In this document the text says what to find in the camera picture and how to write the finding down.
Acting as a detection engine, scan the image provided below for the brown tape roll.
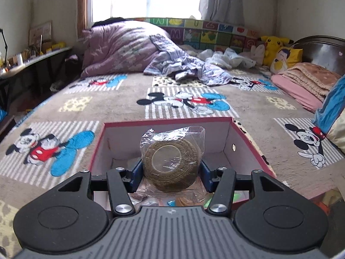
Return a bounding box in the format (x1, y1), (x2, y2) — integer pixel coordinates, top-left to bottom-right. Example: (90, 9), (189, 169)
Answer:
(140, 126), (205, 192)

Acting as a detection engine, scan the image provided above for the dark wooden headboard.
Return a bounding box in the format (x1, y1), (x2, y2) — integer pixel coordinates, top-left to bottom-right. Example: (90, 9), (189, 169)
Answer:
(292, 35), (345, 76)

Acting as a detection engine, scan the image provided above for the yellow pikachu plush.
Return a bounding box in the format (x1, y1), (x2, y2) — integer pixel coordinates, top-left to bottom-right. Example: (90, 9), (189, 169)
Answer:
(259, 36), (303, 74)

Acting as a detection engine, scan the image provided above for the purple folded duvet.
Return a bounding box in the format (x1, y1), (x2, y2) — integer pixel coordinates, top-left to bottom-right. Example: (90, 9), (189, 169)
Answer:
(81, 21), (170, 78)

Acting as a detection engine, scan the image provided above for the mickey mouse bed blanket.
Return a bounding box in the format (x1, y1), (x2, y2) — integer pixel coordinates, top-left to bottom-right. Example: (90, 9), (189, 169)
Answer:
(1, 73), (344, 256)

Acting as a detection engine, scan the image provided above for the colourful alphabet foam mat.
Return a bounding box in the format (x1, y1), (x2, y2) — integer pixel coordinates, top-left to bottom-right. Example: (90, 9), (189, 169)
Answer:
(135, 17), (260, 53)

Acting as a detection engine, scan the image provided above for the cluttered side desk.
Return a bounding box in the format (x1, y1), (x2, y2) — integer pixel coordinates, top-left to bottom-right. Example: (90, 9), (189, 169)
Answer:
(1, 47), (72, 112)

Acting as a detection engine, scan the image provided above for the red cardboard box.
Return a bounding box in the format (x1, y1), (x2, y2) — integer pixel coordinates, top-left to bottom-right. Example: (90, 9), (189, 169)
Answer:
(88, 116), (277, 211)

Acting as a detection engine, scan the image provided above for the pink folded blanket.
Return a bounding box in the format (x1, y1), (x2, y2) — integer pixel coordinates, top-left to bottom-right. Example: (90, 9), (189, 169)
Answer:
(271, 63), (341, 113)

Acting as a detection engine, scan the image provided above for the grey curtain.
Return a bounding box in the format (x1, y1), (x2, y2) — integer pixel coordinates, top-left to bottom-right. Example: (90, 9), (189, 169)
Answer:
(199, 0), (245, 25)

